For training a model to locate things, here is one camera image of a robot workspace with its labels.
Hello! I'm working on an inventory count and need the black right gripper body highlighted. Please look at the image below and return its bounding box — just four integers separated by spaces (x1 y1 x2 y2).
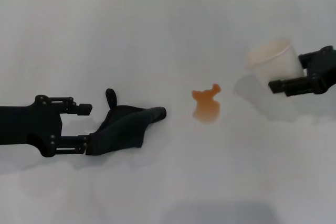
304 46 336 95

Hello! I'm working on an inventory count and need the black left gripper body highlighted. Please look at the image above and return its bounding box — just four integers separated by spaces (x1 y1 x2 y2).
0 94 64 158

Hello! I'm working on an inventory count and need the white paper cup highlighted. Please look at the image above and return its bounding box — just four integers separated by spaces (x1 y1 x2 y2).
245 38 307 84

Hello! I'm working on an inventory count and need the dark rag with loop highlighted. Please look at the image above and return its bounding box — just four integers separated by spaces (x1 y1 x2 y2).
85 88 168 157

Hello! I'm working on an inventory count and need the orange liquid stain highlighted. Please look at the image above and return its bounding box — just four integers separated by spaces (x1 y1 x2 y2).
191 83 222 124

